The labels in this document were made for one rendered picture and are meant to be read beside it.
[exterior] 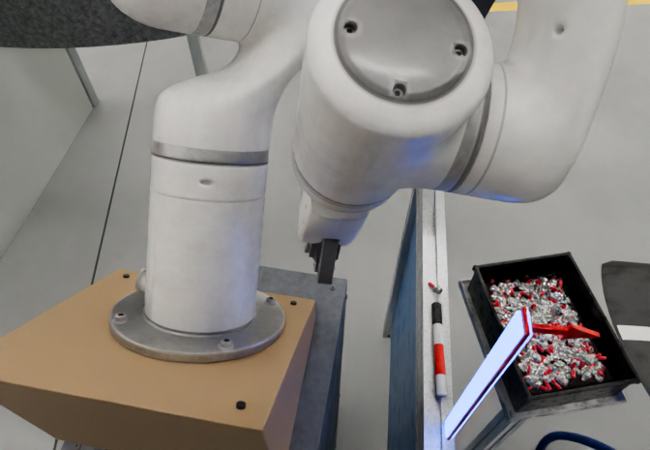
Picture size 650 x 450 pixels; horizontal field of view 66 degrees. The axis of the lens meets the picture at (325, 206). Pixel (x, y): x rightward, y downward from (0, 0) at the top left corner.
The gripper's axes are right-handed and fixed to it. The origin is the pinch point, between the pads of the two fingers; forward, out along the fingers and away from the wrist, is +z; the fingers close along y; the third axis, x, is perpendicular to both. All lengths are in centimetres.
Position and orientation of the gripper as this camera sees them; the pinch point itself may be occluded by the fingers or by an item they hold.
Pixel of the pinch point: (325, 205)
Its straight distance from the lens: 51.8
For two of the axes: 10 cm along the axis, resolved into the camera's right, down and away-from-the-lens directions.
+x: 9.9, 1.2, 0.8
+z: -1.1, 2.2, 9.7
